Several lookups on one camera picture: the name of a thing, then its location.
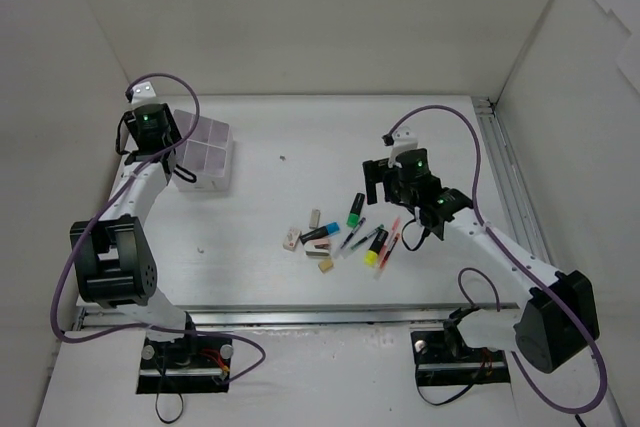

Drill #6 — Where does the teal cap pen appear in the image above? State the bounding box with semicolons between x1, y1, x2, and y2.
349;224;384;252

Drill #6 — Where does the purple cap pen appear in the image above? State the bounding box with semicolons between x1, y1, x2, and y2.
338;217;366;252

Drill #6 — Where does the yellow cap black highlighter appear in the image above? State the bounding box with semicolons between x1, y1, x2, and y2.
364;228;389;267

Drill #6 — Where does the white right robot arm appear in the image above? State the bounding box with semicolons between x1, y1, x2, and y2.
363;148;599;374

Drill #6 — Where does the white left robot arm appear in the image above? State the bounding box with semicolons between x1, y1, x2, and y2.
70;103;200;367

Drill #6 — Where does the pink pen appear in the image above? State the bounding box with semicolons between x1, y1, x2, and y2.
385;216;401;248

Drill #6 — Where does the red orange pen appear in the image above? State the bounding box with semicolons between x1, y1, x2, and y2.
378;233;400;271

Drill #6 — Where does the white compartment organizer box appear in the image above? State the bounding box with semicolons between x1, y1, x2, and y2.
172;115;234;192

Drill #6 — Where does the beige long eraser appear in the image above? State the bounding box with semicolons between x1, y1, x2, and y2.
309;209;321;229

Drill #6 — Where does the pink black eraser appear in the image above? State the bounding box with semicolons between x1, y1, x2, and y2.
304;239;331;258

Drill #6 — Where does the small tan eraser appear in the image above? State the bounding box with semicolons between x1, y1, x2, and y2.
318;259;334;273

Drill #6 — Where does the white eraser red label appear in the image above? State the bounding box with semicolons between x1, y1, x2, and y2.
283;227;301;252

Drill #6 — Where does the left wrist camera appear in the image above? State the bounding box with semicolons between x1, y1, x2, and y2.
125;81;157;106

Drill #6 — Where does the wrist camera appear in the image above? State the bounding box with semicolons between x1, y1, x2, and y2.
382;126;418;164
125;81;157;106

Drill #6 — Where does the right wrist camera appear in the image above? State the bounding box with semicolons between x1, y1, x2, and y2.
382;126;418;164

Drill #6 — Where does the aluminium rail right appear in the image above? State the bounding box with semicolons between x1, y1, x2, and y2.
471;97;552;263

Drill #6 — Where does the aluminium rail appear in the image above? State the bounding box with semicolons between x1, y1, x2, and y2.
471;97;552;263
64;301;521;331

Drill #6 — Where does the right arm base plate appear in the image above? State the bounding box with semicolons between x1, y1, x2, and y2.
410;330;511;387

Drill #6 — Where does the aluminium rail front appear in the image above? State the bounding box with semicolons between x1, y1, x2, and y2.
64;301;521;331

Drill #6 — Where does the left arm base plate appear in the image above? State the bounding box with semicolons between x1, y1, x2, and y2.
136;337;234;395

